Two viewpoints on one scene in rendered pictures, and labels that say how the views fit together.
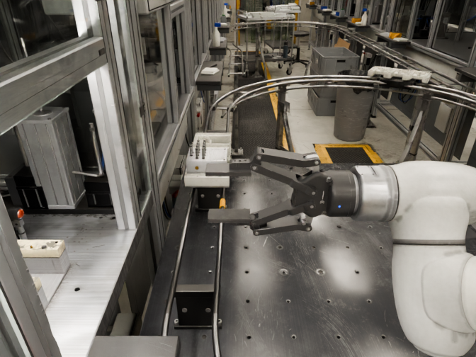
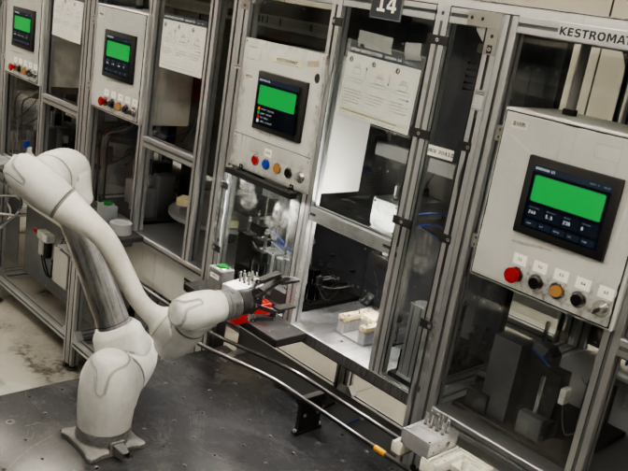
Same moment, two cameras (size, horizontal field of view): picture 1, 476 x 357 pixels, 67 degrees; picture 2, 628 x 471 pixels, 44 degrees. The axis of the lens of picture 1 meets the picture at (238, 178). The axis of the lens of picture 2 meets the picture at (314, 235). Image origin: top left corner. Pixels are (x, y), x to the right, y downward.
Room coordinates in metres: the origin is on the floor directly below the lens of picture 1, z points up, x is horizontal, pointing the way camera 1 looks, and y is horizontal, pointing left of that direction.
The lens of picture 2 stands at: (2.10, -1.55, 1.97)
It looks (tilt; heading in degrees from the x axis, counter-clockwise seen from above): 16 degrees down; 134
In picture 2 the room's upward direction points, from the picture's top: 9 degrees clockwise
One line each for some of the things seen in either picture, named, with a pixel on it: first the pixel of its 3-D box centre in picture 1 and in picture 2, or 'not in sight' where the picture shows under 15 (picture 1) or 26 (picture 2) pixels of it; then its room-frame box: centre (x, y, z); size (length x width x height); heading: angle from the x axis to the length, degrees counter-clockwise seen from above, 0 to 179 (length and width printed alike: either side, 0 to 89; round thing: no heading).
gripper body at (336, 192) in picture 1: (321, 193); (248, 300); (0.49, -0.13, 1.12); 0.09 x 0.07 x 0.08; 90
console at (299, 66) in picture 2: not in sight; (299, 114); (0.08, 0.34, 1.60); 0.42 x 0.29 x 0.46; 0
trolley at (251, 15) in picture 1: (265, 42); not in sight; (6.11, -0.44, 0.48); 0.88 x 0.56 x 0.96; 108
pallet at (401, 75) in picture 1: (398, 78); not in sight; (2.38, -1.05, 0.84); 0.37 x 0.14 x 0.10; 58
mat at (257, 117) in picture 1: (253, 88); not in sight; (5.17, -0.23, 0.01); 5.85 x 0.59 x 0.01; 0
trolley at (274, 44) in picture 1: (282, 31); not in sight; (7.39, -0.85, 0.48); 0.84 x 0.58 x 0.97; 8
